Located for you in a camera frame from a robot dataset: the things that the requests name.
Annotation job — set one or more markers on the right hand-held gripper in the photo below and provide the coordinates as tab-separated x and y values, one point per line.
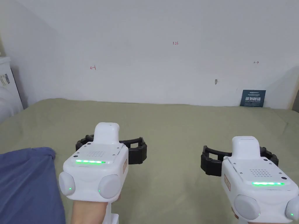
259	193

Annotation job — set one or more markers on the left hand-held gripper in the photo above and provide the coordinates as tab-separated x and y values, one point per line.
93	172

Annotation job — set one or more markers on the person's right hand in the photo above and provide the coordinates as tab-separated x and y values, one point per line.
234	213

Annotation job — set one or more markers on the person's left hand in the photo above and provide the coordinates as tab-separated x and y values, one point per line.
87	213

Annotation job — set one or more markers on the bed with pale green sheet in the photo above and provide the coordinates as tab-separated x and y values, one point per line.
168	130

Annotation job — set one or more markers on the dark blue sign card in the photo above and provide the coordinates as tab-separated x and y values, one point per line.
252	99

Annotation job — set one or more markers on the blue garment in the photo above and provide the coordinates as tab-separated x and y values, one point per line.
28	186

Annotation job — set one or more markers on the white pillow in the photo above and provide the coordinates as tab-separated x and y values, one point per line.
5	105

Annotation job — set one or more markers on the white appliance with sticker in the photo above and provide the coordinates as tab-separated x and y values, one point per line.
9	74

